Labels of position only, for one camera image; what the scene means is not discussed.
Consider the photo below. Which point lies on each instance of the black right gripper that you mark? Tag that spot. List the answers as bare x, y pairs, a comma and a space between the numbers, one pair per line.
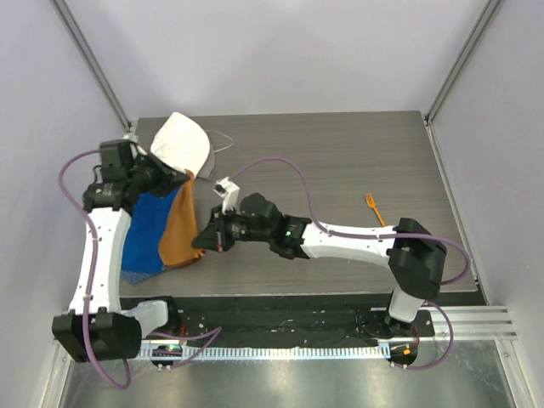
219, 235

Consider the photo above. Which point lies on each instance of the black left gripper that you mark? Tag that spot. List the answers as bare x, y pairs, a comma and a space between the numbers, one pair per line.
166, 172

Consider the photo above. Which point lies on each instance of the orange satin napkin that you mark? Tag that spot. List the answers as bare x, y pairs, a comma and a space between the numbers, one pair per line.
175, 247

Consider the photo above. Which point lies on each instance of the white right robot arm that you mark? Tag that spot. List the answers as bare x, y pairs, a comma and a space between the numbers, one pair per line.
406, 249

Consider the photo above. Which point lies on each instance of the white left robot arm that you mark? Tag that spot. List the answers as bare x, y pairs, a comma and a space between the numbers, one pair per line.
95, 327

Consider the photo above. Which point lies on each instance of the white cloth cap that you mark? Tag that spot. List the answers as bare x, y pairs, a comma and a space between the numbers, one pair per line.
181, 144

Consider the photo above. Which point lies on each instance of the blue towel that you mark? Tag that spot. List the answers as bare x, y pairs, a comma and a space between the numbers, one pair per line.
148, 223

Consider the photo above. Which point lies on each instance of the orange plastic fork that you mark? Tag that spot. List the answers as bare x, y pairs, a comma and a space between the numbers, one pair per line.
370, 202

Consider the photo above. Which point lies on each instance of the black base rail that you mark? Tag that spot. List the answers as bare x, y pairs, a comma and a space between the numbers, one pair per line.
292, 321

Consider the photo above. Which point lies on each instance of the white slotted cable duct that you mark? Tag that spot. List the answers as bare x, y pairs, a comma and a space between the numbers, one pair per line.
169, 352

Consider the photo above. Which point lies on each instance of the left aluminium frame post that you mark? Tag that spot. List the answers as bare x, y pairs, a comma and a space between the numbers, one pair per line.
67, 18

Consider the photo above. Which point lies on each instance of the aluminium frame post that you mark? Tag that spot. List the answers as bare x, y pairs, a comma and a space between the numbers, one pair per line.
67, 18
480, 27

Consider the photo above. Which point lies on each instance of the right aluminium frame post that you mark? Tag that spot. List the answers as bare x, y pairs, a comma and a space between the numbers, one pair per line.
480, 27

